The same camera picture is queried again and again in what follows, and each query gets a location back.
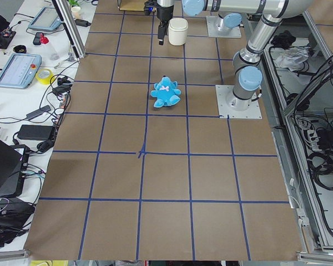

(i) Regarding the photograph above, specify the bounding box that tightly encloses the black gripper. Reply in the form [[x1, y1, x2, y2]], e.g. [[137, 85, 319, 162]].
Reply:
[[157, 5, 174, 45]]

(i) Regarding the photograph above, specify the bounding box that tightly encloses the blue teddy bear plush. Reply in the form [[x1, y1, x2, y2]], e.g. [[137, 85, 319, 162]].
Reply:
[[150, 76, 181, 108]]

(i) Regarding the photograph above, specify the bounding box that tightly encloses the white paper cup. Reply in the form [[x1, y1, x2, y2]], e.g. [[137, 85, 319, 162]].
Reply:
[[71, 6, 81, 19]]

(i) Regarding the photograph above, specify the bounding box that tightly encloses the far teach pendant tablet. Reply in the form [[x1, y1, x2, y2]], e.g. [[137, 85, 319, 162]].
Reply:
[[28, 7, 61, 32]]

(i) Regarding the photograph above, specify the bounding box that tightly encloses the teach pendant tablet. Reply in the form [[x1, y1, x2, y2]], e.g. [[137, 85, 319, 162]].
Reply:
[[28, 7, 61, 32], [0, 53, 42, 89]]

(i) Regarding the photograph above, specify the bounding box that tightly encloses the red and black tool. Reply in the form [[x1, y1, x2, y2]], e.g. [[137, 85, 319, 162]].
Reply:
[[33, 32, 49, 46]]

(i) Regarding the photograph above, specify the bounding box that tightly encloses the yellow tape roll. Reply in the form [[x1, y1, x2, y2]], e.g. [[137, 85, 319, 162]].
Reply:
[[35, 69, 55, 85]]

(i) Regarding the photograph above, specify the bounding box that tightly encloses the near teach pendant tablet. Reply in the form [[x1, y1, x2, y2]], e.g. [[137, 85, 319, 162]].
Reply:
[[0, 53, 42, 89]]

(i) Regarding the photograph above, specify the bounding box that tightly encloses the black power adapter brick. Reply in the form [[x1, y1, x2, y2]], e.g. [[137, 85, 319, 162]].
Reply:
[[17, 125, 54, 141]]

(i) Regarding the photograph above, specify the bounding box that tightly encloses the black laptop computer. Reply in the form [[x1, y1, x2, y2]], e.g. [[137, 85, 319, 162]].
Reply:
[[0, 140, 29, 198]]

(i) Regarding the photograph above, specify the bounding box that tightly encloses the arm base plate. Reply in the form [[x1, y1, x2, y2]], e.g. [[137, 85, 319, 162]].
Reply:
[[215, 85, 262, 119], [206, 13, 241, 38]]

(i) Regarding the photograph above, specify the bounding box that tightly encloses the aluminium frame post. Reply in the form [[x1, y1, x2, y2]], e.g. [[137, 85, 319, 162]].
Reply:
[[52, 0, 85, 59]]

